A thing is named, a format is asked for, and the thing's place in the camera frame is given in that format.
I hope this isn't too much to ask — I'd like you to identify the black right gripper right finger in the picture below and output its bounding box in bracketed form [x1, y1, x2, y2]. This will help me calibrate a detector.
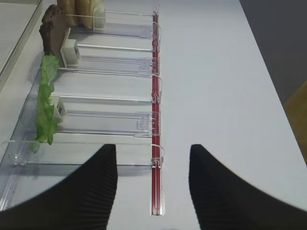
[189, 144, 307, 230]

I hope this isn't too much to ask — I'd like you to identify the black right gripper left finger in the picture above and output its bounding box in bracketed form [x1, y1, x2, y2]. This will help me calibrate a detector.
[0, 144, 117, 230]

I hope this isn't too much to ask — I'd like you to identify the green lettuce leaf in rack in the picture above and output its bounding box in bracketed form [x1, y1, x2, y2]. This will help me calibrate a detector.
[30, 54, 59, 152]

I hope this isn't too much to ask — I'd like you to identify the brown meat patty in rack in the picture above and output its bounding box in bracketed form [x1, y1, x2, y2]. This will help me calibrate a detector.
[39, 4, 69, 68]

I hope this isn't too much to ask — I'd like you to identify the white pusher block lower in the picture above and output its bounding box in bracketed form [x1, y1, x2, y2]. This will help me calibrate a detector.
[51, 95, 66, 126]

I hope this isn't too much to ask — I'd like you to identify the white pusher block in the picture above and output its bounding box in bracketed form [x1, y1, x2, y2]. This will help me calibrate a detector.
[93, 3, 106, 30]
[60, 27, 81, 68]
[51, 95, 66, 126]

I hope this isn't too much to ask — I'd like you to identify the white pusher block middle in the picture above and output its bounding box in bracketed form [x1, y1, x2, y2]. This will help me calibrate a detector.
[60, 27, 81, 68]

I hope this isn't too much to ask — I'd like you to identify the white pusher block upper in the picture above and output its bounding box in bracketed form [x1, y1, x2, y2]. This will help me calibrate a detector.
[93, 3, 106, 30]

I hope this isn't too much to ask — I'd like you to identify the front burger bun half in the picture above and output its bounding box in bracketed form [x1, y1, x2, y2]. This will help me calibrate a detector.
[75, 0, 102, 29]

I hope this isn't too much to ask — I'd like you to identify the burger bun half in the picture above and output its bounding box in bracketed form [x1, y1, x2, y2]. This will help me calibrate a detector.
[57, 0, 78, 26]
[75, 0, 102, 29]

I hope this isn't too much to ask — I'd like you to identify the rear burger bun half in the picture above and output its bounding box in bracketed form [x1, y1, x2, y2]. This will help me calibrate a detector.
[57, 0, 78, 26]

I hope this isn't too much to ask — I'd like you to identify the clear acrylic rack red rail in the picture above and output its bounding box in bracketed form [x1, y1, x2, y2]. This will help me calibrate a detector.
[0, 10, 165, 216]

